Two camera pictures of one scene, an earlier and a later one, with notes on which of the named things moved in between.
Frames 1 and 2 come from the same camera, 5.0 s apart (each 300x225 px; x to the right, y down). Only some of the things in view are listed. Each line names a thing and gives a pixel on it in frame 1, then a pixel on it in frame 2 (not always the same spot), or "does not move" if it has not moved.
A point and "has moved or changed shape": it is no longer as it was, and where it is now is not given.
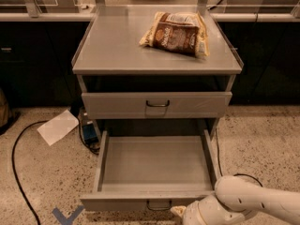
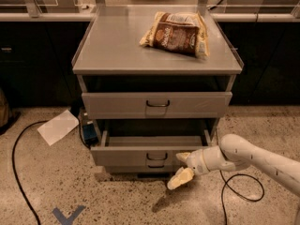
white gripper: x=191 y=216 to x=196 y=163
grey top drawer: x=156 y=105 does not move
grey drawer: x=151 y=171 has moved or changed shape
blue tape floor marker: x=64 y=220 does not move
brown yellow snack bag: x=184 y=32 does not move
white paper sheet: x=54 y=128 does not move
